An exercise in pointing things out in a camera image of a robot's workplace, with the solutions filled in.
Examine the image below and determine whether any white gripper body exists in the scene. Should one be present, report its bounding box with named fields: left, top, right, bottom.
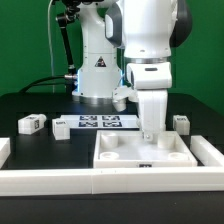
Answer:
left=127, top=62, right=172, bottom=134

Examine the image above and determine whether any white square tabletop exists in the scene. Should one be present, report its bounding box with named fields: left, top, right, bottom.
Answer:
left=93, top=130, right=197, bottom=168

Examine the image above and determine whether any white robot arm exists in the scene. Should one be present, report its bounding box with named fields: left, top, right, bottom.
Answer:
left=55, top=0, right=192, bottom=142

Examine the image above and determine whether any white right fence wall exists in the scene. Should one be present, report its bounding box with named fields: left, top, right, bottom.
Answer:
left=190, top=136, right=224, bottom=167

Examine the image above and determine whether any white fence wall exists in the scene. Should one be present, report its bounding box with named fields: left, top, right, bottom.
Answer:
left=190, top=136, right=224, bottom=167
left=0, top=138, right=11, bottom=168
left=0, top=167, right=224, bottom=196

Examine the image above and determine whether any white marker base plate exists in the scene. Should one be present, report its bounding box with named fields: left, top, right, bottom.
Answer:
left=61, top=115, right=138, bottom=129

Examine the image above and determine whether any black cable bundle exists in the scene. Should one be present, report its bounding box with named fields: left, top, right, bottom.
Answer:
left=19, top=75, right=78, bottom=94

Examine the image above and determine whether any white thin cable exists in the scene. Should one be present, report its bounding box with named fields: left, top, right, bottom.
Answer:
left=47, top=0, right=56, bottom=94

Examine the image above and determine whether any white front fence wall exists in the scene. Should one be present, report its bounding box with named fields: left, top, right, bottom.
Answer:
left=0, top=167, right=224, bottom=196

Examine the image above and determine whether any white left fence wall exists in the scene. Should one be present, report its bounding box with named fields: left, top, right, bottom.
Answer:
left=0, top=138, right=11, bottom=168

